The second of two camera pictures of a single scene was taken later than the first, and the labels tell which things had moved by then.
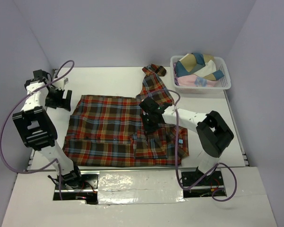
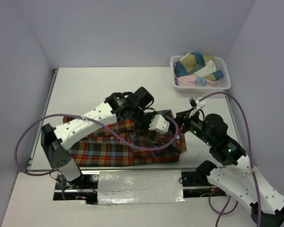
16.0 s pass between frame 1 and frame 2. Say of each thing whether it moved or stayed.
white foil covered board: stayed
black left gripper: moved
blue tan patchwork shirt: stayed
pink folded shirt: stayed
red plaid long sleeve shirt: moved
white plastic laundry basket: stayed
